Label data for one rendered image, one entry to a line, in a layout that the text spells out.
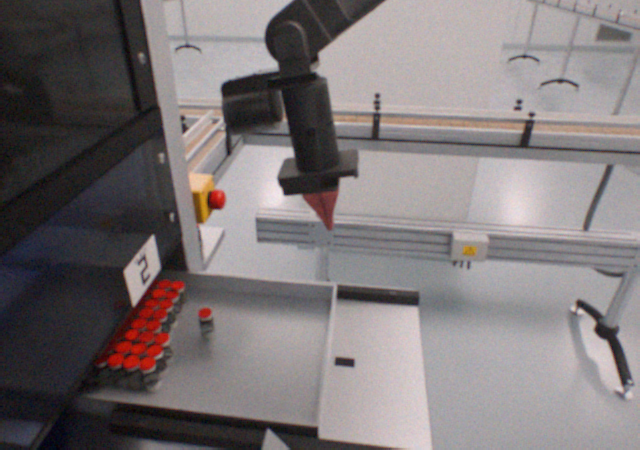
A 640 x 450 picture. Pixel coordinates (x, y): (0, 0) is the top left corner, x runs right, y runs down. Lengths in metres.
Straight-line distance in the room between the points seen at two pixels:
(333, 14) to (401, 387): 0.48
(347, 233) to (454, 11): 0.99
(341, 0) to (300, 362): 0.48
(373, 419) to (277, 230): 1.13
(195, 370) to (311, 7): 0.50
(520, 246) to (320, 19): 1.36
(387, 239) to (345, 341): 0.98
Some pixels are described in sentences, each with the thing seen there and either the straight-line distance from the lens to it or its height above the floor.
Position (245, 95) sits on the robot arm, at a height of 1.25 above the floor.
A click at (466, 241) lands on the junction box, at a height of 0.54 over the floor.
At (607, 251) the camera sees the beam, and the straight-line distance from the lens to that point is 1.84.
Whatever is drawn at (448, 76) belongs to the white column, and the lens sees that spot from 2.02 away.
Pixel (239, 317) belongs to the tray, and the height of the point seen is 0.88.
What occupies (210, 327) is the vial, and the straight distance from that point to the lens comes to 0.71.
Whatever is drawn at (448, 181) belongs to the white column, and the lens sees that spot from 2.20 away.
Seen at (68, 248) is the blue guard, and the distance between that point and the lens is 0.51.
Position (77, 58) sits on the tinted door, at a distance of 0.53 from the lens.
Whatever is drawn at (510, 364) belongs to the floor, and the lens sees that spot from 1.99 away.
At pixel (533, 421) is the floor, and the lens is 1.85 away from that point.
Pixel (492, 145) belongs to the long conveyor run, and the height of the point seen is 0.88.
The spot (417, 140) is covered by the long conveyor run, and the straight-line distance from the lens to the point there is 1.44.
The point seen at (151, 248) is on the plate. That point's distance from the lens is 0.66.
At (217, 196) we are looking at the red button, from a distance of 0.82.
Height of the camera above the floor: 1.39
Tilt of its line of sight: 30 degrees down
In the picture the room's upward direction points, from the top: straight up
